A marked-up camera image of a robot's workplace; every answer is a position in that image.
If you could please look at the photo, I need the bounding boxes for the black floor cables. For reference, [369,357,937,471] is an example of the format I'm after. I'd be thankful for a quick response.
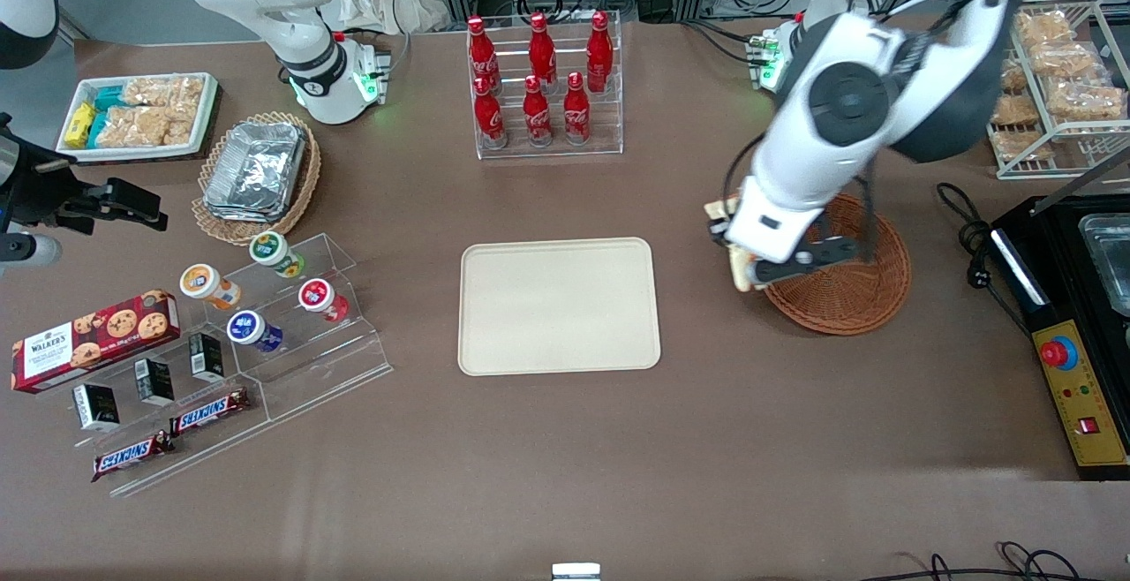
[861,541,1109,581]

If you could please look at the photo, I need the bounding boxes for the light oval wicker basket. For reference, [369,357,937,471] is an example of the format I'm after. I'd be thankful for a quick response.
[192,111,322,247]

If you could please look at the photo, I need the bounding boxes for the black power cable with plug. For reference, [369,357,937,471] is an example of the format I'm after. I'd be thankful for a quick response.
[936,182,1034,335]

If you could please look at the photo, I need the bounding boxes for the clear acrylic bottle rack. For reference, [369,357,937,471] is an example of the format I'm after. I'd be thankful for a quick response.
[466,9,624,161]

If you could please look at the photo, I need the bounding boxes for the green lid yogurt cup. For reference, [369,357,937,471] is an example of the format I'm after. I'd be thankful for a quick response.
[249,230,306,280]

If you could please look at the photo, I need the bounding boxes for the stack of foil trays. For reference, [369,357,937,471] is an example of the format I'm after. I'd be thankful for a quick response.
[203,122,308,224]

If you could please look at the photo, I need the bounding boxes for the yellow emergency stop control box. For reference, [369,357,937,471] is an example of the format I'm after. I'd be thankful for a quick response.
[1031,320,1130,470]

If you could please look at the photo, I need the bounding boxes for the black countertop appliance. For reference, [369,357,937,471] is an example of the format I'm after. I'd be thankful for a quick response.
[989,147,1130,481]

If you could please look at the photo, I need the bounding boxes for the white wire shelf rack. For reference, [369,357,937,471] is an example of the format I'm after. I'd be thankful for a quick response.
[985,0,1130,181]

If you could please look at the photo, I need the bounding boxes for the cream plastic tray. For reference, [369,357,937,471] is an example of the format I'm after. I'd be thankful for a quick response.
[457,238,662,377]

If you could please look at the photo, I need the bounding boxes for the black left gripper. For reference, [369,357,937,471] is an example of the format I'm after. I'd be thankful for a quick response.
[709,219,859,287]

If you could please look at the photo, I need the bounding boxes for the Snickers chocolate bar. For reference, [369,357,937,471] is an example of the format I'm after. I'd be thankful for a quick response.
[92,430,175,483]
[169,387,252,438]

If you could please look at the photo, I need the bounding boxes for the brown round wicker basket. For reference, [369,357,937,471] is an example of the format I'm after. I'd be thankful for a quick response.
[763,193,913,336]

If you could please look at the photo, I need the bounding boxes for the red Walkers cookie box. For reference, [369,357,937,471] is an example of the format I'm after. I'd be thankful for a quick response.
[11,290,182,395]

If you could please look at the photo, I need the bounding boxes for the clear bag of rice crackers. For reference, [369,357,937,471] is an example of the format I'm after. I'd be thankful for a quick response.
[97,106,197,148]
[124,75,206,110]

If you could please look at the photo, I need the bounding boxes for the triangular sandwich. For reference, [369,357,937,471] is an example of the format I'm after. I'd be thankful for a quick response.
[704,196,753,293]

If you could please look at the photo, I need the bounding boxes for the yellow snack packet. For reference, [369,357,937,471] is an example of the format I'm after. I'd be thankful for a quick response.
[65,102,96,148]

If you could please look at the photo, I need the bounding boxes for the blue lid yogurt cup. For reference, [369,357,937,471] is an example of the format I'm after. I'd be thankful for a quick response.
[227,310,285,355]

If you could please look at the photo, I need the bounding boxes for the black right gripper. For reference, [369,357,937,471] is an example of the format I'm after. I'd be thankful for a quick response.
[0,113,169,236]

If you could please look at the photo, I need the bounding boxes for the orange lid yogurt cup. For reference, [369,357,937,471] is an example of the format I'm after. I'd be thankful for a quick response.
[180,264,242,312]

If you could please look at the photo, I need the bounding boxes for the red cola bottle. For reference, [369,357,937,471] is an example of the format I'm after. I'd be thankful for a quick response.
[563,72,592,146]
[523,75,554,148]
[586,11,614,93]
[473,76,509,150]
[528,12,559,87]
[467,16,502,93]

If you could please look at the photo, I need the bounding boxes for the clear acrylic tiered stand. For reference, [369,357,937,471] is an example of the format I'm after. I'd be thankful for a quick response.
[71,232,394,499]

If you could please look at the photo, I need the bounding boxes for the black base cables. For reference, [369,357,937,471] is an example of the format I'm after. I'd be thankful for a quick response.
[675,18,762,66]

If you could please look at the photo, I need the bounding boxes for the white rectangular snack tray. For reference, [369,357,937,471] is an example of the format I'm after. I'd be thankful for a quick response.
[56,72,221,163]

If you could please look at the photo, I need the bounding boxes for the small black box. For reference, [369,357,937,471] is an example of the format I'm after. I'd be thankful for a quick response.
[72,383,121,433]
[134,357,176,407]
[189,332,226,383]

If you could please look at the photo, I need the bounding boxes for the clear plastic container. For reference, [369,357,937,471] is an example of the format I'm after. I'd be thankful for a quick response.
[1077,213,1130,319]

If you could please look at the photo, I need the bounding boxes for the red lid yogurt cup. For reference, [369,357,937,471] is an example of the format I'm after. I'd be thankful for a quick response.
[298,278,350,324]

